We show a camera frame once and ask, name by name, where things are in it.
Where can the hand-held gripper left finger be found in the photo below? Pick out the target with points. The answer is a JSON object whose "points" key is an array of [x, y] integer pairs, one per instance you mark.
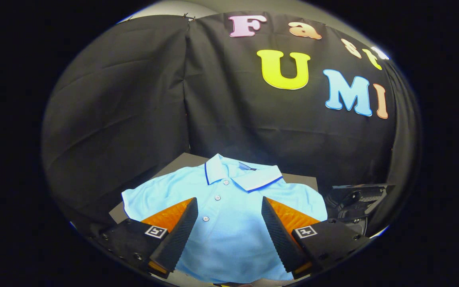
{"points": [[179, 235]]}

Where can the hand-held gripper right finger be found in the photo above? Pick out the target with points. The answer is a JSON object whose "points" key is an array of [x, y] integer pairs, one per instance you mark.
{"points": [[279, 235]]}

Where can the light blue polo shirt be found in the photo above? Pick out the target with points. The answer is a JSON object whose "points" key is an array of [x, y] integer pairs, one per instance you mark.
{"points": [[229, 223]]}

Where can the grey washing machine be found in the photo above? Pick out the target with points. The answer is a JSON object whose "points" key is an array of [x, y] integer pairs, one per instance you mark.
{"points": [[359, 228]]}

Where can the grey cabinet with dark top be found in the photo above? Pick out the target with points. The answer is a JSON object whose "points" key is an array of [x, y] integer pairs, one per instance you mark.
{"points": [[185, 160]]}

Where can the black backdrop cloth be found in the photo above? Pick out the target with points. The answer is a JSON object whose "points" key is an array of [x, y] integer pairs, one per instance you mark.
{"points": [[213, 115]]}

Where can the ceiling light panel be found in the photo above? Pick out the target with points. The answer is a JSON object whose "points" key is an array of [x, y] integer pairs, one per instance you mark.
{"points": [[381, 53]]}

